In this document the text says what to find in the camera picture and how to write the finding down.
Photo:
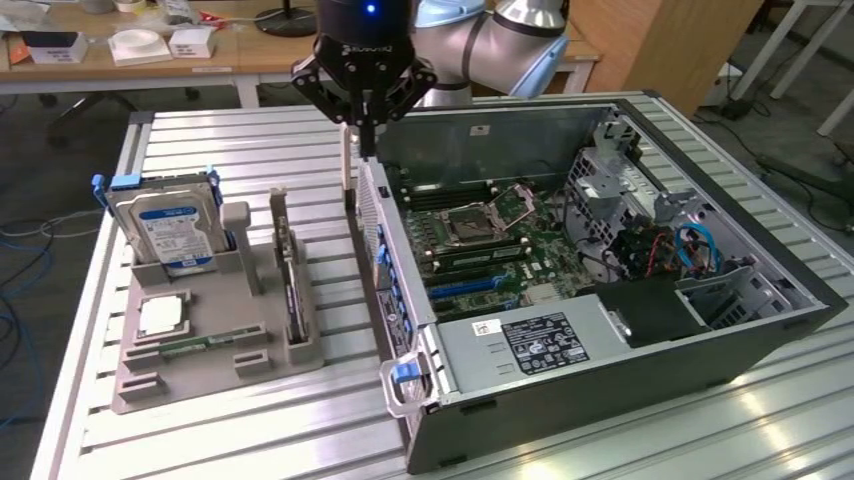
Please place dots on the grey cylinder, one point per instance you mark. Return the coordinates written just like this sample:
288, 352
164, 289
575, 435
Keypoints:
99, 6

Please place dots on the white tape roll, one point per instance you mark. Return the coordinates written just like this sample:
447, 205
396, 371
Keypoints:
128, 5

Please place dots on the hard disk with blue label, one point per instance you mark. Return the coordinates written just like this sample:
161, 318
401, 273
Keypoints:
169, 235

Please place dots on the green RAM stick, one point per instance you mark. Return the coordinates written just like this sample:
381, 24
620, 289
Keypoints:
200, 344

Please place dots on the small orange box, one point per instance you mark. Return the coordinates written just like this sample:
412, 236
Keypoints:
20, 55

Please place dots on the blue case latch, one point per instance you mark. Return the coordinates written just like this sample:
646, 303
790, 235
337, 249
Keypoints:
403, 373

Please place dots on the silver CPU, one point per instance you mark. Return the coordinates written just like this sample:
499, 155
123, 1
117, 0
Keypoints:
160, 317

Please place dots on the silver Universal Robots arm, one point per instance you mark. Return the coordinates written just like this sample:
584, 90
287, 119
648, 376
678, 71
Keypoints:
480, 45

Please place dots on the small white labelled box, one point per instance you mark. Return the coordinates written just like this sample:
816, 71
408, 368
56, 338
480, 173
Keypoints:
192, 44

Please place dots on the CPU socket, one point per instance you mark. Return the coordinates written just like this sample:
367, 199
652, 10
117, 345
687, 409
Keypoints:
470, 225

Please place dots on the blue expansion slot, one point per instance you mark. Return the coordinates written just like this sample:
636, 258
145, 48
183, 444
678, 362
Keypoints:
467, 288

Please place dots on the metal socket cover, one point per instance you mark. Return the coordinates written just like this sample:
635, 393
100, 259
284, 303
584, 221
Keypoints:
514, 205

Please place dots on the wooden desk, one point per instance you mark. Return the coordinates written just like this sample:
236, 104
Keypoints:
280, 50

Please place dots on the grey power supply unit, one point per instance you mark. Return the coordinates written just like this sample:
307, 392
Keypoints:
467, 360

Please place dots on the graphics card with metal bracket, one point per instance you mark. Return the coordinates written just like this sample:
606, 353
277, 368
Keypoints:
296, 300

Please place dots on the green motherboard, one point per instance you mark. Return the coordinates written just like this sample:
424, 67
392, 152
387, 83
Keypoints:
534, 260

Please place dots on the black RAM stick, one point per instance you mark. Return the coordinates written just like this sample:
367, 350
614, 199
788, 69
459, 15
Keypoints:
480, 256

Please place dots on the black monitor base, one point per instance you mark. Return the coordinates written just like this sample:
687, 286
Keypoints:
287, 22

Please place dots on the grey parts rack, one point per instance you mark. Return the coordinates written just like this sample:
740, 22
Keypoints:
220, 310

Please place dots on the white box with round insert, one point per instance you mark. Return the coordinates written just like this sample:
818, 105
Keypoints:
140, 47

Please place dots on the blue disk caddy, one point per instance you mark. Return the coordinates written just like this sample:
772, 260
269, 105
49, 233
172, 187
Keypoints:
127, 181

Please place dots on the white box with black lid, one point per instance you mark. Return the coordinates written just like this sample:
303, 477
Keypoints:
53, 47

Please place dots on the tall metal disk bay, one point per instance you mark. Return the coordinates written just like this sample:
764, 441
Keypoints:
600, 195

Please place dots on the black chair base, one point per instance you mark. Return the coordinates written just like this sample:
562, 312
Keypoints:
60, 132

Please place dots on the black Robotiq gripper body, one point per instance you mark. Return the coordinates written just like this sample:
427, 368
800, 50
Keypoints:
363, 45

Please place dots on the black open PC case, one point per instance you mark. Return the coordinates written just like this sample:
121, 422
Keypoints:
600, 400

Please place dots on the white table frame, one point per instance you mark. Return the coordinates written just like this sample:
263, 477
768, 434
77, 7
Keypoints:
802, 47

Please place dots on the black power adapter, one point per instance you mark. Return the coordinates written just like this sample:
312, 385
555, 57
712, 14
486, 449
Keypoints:
736, 110

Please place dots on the wooden cabinet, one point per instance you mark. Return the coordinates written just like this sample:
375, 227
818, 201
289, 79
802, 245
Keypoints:
667, 50

